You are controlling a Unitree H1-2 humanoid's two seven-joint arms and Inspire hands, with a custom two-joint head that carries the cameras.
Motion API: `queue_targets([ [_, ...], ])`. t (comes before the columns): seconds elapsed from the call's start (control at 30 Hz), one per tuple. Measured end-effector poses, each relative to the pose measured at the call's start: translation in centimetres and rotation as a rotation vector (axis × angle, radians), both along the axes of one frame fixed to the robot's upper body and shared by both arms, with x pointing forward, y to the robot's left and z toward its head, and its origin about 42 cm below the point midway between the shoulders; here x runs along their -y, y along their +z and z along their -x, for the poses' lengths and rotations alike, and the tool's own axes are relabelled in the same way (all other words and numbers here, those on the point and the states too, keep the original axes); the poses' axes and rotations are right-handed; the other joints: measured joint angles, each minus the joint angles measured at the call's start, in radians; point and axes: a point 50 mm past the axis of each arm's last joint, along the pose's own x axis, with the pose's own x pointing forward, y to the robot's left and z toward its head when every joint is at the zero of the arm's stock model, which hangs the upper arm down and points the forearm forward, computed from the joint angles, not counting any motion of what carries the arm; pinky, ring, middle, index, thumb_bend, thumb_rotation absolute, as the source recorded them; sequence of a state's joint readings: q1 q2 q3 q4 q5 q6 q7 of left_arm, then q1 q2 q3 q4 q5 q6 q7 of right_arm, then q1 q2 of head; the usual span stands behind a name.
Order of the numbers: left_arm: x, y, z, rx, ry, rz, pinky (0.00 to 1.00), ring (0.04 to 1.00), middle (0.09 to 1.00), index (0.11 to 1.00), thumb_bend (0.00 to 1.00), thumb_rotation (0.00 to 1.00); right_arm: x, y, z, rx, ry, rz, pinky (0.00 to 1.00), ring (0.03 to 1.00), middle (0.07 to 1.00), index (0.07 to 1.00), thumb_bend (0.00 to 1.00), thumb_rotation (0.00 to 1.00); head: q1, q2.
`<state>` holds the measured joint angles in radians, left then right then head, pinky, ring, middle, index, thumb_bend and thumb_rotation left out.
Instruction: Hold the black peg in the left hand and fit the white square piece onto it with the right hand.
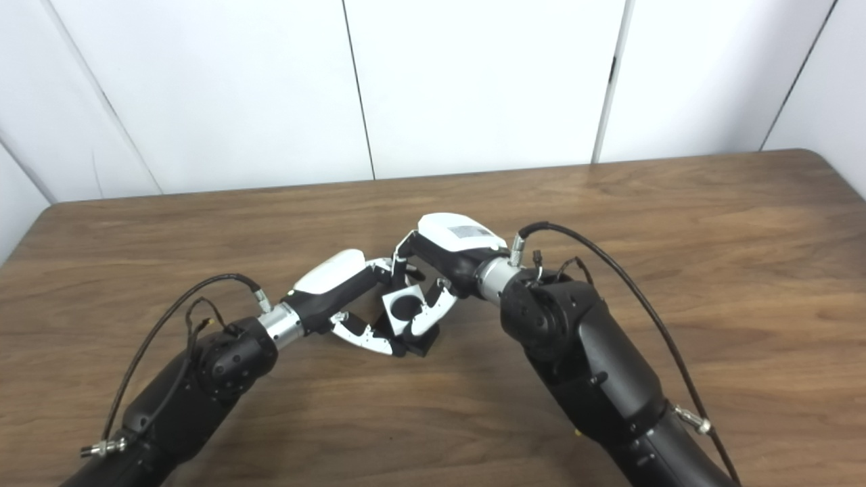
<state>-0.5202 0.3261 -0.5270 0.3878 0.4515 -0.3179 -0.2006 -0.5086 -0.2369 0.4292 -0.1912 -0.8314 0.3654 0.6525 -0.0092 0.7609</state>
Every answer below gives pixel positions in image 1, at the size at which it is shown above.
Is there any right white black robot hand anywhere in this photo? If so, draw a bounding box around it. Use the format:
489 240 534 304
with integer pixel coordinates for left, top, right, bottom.
391 213 509 339

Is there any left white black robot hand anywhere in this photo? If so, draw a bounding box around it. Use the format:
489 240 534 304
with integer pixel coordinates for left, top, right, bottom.
283 249 407 357

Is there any white square piece with hole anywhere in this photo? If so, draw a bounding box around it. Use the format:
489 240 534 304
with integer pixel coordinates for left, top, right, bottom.
381 284 427 337

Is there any black peg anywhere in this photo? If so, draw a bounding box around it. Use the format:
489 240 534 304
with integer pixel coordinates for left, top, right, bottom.
371 296 442 358

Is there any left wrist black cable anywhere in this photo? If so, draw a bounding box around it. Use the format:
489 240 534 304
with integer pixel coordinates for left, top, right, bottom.
80 273 273 459

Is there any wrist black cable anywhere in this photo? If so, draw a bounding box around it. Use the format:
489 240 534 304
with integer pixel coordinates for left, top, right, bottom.
509 221 742 484
80 273 273 459

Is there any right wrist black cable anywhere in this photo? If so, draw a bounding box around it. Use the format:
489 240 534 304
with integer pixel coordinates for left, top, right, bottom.
509 221 742 484

